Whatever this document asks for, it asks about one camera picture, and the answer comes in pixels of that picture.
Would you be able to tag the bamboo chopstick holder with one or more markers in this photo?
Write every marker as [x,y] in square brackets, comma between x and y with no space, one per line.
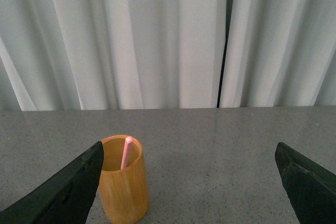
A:
[123,192]

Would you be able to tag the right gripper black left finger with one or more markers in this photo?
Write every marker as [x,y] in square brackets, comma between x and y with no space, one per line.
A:
[66,197]

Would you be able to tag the white curtain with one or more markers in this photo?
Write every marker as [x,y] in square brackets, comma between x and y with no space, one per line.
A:
[111,54]

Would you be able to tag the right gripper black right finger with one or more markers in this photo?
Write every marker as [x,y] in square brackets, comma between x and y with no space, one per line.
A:
[309,186]

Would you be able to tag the white curtain right panel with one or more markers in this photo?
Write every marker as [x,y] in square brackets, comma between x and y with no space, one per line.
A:
[280,53]

